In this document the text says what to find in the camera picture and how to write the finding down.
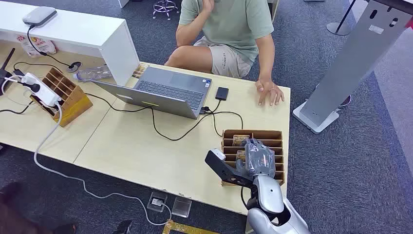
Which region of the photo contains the small black external drive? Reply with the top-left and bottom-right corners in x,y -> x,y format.
215,86 -> 230,102

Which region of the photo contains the clear floor socket lid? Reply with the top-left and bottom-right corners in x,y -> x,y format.
171,196 -> 193,218

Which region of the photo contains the black camera bracket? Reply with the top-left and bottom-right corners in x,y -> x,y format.
204,150 -> 256,190

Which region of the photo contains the chrome swivel chair base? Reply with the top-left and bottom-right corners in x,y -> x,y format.
151,0 -> 180,21

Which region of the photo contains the floor socket box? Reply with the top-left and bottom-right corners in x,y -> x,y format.
146,191 -> 169,213

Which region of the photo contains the long black laptop cable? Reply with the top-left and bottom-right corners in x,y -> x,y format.
84,93 -> 211,142

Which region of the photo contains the black flat floor object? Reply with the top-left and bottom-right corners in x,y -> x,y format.
112,220 -> 133,234

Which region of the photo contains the black device power cable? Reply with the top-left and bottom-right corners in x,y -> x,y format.
26,25 -> 75,69

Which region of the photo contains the white desk riser shelf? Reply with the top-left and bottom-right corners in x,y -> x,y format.
0,0 -> 140,87

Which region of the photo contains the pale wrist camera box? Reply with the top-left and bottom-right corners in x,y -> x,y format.
211,148 -> 227,161

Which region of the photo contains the slotted wooden card holder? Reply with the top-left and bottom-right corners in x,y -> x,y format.
221,129 -> 285,188
29,67 -> 94,128

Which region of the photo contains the stanchion pole with round base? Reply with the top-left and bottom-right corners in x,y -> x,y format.
326,0 -> 357,37

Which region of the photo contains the black plug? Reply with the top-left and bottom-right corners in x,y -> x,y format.
19,80 -> 41,93

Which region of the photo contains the thin black desk cable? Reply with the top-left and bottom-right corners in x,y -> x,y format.
0,100 -> 35,116

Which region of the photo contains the short black drive cable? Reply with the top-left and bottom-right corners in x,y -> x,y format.
200,99 -> 224,115

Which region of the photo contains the yellow floor tape frame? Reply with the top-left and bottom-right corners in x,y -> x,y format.
161,219 -> 221,234

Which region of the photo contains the grey open laptop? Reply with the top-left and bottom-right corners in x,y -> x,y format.
92,66 -> 213,120

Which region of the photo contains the person's right hand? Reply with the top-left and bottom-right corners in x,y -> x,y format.
201,0 -> 216,14

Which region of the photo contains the clear plastic water bottle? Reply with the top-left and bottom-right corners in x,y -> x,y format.
72,64 -> 113,82

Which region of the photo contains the flat grey rounded device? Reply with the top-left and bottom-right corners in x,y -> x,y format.
21,6 -> 58,27

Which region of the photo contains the thick white power cable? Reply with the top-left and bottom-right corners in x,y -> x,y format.
33,102 -> 172,227

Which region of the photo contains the round desk cable grommet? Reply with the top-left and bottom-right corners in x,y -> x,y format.
66,61 -> 83,74

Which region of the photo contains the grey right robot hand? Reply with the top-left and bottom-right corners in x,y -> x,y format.
235,138 -> 277,179

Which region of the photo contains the grey kiosk stand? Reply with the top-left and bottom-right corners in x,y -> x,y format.
292,0 -> 413,135

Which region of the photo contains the person's left hand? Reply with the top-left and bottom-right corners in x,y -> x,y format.
255,79 -> 285,108

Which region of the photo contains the looped black cable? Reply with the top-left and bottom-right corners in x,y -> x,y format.
209,111 -> 244,138

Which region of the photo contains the person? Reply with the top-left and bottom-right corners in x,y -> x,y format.
164,0 -> 285,108

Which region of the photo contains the dark shoe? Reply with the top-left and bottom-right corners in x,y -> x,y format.
338,94 -> 353,108

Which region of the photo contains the white power strip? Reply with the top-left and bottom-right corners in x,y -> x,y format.
20,72 -> 62,108

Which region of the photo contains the white printed snack bag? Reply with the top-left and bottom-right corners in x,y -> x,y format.
15,34 -> 58,59

